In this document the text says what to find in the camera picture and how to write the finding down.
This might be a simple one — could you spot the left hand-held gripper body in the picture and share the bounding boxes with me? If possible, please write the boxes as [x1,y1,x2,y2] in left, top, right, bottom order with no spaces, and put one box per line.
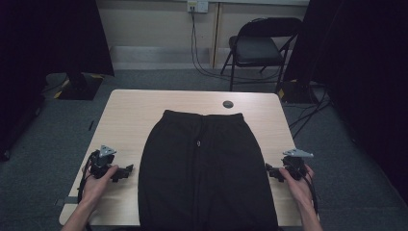
[86,144,118,180]

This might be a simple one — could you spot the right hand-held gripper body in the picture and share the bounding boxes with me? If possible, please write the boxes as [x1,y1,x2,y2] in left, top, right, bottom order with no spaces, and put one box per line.
[282,147,315,181]

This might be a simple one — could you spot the black pants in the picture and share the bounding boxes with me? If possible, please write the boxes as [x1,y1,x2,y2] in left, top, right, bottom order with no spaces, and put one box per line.
[138,109,279,231]

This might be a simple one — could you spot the person's right hand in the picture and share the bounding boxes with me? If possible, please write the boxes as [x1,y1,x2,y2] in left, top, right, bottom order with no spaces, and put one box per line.
[279,165,316,207]

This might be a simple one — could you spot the person's left hand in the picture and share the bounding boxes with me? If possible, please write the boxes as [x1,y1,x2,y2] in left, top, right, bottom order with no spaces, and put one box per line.
[79,165,120,207]

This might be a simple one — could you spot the grey tape strip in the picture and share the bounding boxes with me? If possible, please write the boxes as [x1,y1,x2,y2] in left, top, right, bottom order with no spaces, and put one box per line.
[54,195,81,207]

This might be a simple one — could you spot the black stand base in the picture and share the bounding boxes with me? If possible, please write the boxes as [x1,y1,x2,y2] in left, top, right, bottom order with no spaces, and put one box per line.
[57,72,105,101]
[276,78,319,105]

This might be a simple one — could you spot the dark curtain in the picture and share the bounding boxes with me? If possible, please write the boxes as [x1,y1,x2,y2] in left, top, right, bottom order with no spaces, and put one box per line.
[0,0,115,162]
[283,0,408,204]

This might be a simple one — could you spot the black folding chair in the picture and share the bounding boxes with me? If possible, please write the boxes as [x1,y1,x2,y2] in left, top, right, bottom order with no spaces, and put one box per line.
[220,16,303,92]

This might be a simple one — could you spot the right hand-held gripper black cable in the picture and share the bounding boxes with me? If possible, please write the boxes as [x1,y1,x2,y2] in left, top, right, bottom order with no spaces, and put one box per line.
[302,171,320,216]

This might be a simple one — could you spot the black floor cables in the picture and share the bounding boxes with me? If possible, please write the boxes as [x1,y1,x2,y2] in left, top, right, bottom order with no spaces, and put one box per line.
[288,82,332,140]

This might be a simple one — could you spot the wooden wall post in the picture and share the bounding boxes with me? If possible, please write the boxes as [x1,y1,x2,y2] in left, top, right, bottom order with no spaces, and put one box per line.
[209,3,223,69]

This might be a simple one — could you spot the white wall outlet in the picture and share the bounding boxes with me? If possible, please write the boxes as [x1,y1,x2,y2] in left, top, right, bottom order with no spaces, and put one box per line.
[187,0,210,14]

